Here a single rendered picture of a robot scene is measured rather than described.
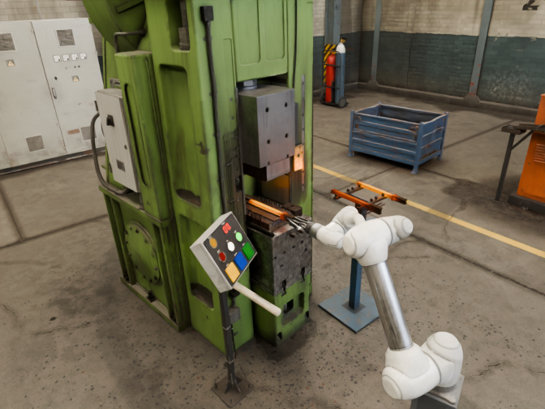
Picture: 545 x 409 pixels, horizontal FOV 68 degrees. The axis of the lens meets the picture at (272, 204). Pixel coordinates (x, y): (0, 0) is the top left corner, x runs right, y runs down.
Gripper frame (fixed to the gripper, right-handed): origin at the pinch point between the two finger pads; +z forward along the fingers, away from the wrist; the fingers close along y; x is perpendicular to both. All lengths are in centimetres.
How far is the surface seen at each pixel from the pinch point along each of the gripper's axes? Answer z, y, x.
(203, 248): -12, -73, 18
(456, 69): 219, 780, -31
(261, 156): 6.9, -16.0, 43.6
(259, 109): 8, -16, 70
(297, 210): 5.1, 13.9, -2.3
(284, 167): 6.4, 2.3, 31.4
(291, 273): -2.6, 1.1, -43.1
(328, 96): 430, 604, -96
